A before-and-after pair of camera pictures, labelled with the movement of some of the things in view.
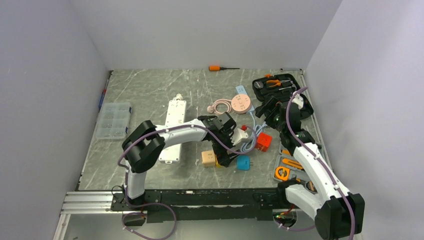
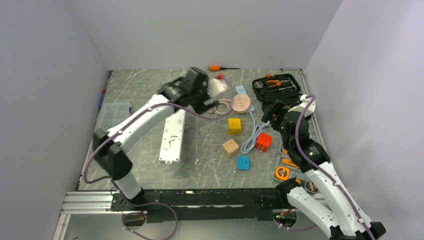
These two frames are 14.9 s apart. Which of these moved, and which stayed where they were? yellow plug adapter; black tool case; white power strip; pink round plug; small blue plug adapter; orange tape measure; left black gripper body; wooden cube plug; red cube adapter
Moved: left black gripper body; wooden cube plug; yellow plug adapter
Stayed: pink round plug; black tool case; small blue plug adapter; orange tape measure; white power strip; red cube adapter
